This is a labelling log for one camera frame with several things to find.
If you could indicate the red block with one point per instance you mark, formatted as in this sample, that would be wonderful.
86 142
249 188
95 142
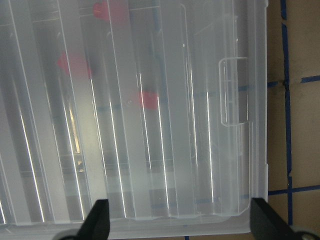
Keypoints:
74 64
101 11
148 100

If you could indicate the red block in box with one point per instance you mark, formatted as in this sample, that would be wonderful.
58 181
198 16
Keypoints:
101 11
74 64

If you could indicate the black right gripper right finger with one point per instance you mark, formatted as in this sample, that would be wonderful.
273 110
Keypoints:
266 224

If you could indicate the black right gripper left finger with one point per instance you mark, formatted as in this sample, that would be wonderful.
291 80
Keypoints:
97 224

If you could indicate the brown paper table cover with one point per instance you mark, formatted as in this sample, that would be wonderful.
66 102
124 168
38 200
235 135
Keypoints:
293 115

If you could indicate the clear plastic storage box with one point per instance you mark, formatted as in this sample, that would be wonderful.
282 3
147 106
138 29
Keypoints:
188 168

